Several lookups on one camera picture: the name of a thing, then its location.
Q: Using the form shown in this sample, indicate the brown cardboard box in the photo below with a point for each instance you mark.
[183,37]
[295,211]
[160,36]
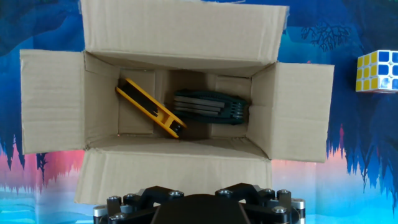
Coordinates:
[180,31]

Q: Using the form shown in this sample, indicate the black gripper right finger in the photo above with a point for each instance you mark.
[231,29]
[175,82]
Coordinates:
[270,205]

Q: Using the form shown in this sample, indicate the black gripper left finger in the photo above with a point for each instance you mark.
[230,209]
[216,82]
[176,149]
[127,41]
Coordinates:
[130,208]

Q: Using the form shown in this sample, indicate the yellow folding hex key set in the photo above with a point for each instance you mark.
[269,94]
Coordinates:
[161,116]

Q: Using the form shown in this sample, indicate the Rubik's cube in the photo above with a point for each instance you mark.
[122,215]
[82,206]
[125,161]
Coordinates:
[377,71]

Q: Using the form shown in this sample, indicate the landscape print tablecloth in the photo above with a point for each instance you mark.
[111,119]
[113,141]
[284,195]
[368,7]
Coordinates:
[357,140]

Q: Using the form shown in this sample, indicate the dark green folding hex key set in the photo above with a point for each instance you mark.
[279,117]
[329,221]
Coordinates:
[202,104]

